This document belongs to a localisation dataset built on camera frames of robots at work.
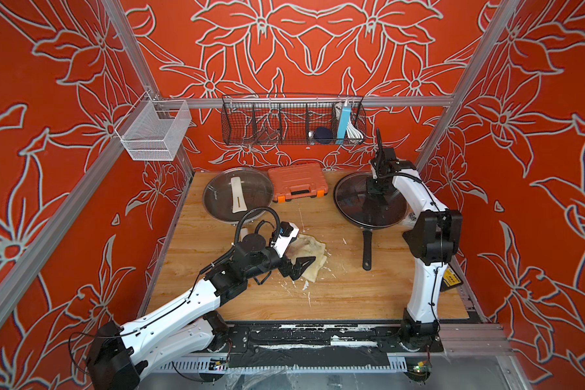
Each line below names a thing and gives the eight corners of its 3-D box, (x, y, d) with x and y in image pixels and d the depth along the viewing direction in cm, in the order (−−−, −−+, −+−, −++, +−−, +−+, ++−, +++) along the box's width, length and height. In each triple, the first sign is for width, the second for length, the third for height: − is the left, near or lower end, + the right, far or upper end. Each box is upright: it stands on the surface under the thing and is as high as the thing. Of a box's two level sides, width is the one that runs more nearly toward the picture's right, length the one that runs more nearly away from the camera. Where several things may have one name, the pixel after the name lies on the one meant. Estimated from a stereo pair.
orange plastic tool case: (273, 204, 108) (272, 197, 105) (268, 175, 120) (267, 168, 116) (328, 195, 111) (329, 188, 108) (318, 168, 123) (318, 161, 119)
